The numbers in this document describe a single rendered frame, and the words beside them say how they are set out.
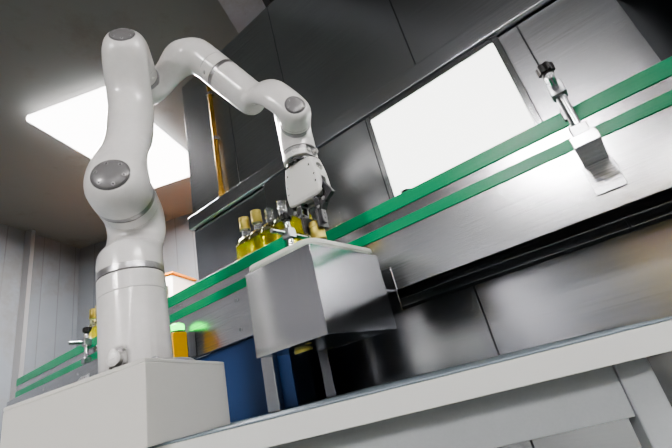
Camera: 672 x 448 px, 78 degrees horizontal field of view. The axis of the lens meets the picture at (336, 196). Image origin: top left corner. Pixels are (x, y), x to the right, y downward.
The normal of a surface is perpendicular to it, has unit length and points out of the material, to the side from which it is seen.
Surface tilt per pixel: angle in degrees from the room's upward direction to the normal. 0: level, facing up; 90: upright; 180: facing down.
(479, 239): 90
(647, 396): 90
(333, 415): 90
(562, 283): 90
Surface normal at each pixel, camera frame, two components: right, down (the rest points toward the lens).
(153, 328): 0.77, -0.47
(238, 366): -0.61, -0.21
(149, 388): 0.95, -0.29
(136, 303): 0.47, -0.52
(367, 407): -0.23, -0.37
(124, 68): 0.25, 0.11
